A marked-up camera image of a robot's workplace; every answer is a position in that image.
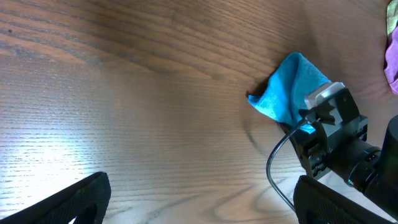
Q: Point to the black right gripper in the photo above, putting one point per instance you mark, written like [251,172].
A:
[337,123]

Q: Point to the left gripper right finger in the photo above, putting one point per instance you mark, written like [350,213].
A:
[317,203]

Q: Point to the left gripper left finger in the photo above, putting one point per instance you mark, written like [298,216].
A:
[86,201]

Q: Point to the blue microfiber cloth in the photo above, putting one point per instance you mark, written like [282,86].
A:
[295,78]

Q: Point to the purple microfiber cloth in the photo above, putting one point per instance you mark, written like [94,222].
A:
[391,62]

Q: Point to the green microfiber cloth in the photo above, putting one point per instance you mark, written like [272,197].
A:
[391,16]

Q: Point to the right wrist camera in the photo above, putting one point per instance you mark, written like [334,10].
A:
[322,93]

